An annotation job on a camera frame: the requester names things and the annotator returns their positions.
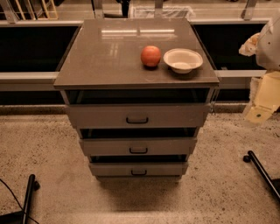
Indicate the grey drawer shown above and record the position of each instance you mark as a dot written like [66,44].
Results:
[138,169]
[137,116]
[138,146]

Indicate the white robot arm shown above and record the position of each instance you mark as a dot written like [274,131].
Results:
[264,97]

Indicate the grey drawer cabinet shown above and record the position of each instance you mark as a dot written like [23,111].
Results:
[104,67]

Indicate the red apple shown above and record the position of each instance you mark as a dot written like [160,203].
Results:
[150,56]

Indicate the white paper bowl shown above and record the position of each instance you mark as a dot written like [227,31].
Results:
[183,61]

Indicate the wooden rack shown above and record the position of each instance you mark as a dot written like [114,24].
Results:
[33,9]

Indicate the black base leg right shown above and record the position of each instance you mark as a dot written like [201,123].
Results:
[273,183]

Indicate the black base leg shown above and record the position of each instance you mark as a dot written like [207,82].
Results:
[273,183]
[23,215]

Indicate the black base leg left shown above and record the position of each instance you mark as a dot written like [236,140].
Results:
[23,215]

